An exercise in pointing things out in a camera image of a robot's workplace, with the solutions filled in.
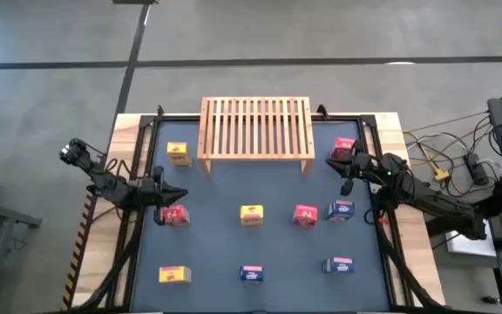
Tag yellow cable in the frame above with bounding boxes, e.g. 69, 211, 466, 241
405, 124, 492, 175

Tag beige cable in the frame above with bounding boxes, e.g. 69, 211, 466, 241
402, 112, 492, 134

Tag black power strip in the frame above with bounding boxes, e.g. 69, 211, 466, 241
464, 152, 491, 187

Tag yellow black hazard strip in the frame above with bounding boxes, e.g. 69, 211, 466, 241
61, 191, 98, 311

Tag grey metal desk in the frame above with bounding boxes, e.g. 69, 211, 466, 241
0, 195, 43, 314

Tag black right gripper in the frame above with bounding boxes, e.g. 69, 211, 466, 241
325, 141, 381, 196

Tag yellow Pops cereal box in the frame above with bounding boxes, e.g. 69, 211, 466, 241
239, 204, 265, 228
166, 141, 192, 167
158, 265, 193, 285

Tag blue Frosted Flakes cereal box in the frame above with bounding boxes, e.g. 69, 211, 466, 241
239, 264, 265, 283
326, 199, 356, 223
322, 256, 356, 275

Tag white sheet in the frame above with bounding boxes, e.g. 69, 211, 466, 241
444, 220, 499, 258

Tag black metal table frame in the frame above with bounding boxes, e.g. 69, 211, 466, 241
65, 104, 448, 314

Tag red Froot Loops cereal box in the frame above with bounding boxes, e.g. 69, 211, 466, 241
163, 204, 191, 227
292, 204, 319, 229
329, 136, 356, 162

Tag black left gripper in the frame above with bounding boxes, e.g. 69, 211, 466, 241
139, 165, 189, 226

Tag blue-grey table mat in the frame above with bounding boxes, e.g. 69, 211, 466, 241
131, 119, 391, 313

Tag wooden slatted shelf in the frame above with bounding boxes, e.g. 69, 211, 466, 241
196, 96, 316, 178

